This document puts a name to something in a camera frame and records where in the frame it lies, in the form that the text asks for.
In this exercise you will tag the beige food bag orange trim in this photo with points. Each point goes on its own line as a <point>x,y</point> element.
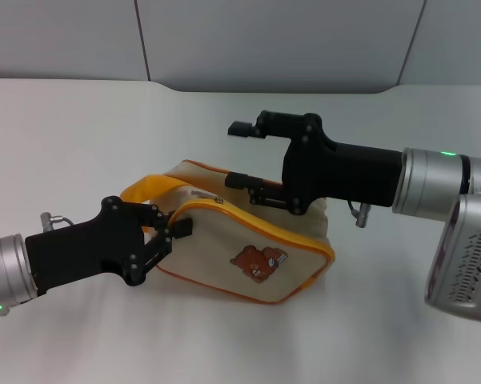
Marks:
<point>232,248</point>

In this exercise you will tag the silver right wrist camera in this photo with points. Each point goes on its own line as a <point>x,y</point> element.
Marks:
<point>460,264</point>

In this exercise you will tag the silver zipper pull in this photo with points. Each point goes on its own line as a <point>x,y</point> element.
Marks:
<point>204,195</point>

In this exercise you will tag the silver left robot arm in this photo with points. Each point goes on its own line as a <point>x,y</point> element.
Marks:
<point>4,268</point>

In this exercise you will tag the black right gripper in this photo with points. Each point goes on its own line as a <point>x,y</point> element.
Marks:
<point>336,172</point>

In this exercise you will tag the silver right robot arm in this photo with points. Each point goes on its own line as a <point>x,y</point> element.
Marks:
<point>432,184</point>

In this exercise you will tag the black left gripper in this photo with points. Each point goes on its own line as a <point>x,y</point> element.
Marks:
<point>80,252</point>

